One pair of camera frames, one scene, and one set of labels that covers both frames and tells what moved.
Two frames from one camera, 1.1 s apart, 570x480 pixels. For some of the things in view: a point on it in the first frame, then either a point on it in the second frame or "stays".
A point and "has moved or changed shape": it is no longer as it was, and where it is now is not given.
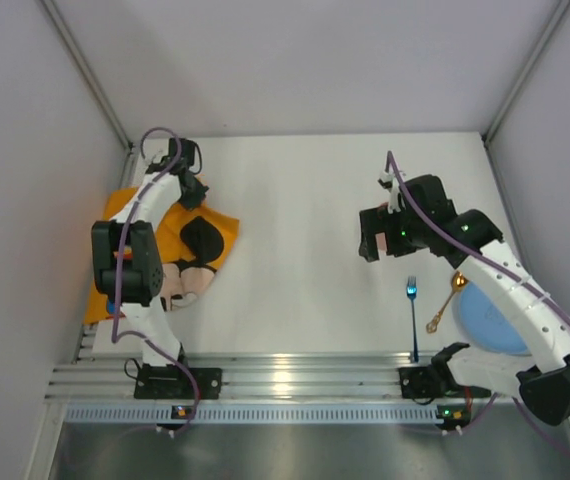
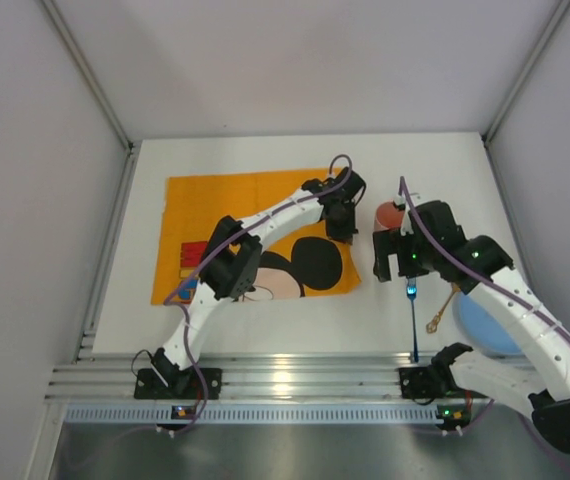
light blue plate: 482,324 stays
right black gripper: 370,234 to 387,248
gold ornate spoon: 459,281 stays
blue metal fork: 412,287 stays
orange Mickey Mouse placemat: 193,243 has moved or changed shape
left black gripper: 193,192 to 341,229
